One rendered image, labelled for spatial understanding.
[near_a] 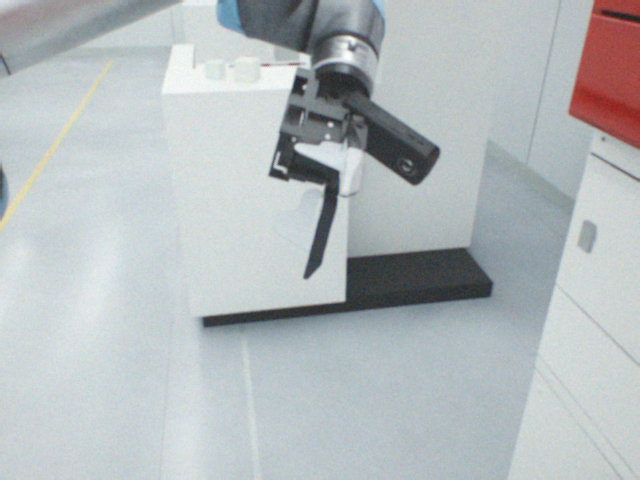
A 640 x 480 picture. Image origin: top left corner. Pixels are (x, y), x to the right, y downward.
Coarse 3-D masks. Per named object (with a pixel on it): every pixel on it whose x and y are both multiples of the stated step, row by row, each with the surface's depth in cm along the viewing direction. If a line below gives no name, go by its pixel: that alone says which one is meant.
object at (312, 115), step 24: (312, 72) 58; (336, 72) 57; (360, 72) 58; (288, 96) 54; (312, 96) 57; (336, 96) 59; (288, 120) 53; (312, 120) 53; (336, 120) 54; (360, 120) 55; (288, 144) 52; (312, 144) 51; (288, 168) 55; (312, 168) 55
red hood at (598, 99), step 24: (600, 0) 59; (624, 0) 55; (600, 24) 59; (624, 24) 56; (600, 48) 59; (624, 48) 56; (600, 72) 60; (624, 72) 56; (576, 96) 64; (600, 96) 60; (624, 96) 56; (600, 120) 60; (624, 120) 57
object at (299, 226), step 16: (320, 192) 57; (304, 208) 57; (320, 208) 57; (336, 208) 56; (288, 224) 57; (304, 224) 57; (320, 224) 57; (304, 240) 57; (320, 240) 57; (320, 256) 57; (304, 272) 56
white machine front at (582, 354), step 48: (624, 144) 64; (624, 192) 65; (576, 240) 74; (624, 240) 65; (576, 288) 75; (624, 288) 66; (576, 336) 76; (624, 336) 67; (576, 384) 77; (624, 384) 68; (624, 432) 68
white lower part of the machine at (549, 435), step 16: (544, 384) 85; (528, 400) 90; (544, 400) 86; (560, 400) 82; (528, 416) 91; (544, 416) 86; (560, 416) 82; (528, 432) 91; (544, 432) 87; (560, 432) 82; (576, 432) 78; (528, 448) 92; (544, 448) 87; (560, 448) 83; (576, 448) 79; (592, 448) 75; (512, 464) 98; (528, 464) 92; (544, 464) 87; (560, 464) 83; (576, 464) 79; (592, 464) 75; (608, 464) 72
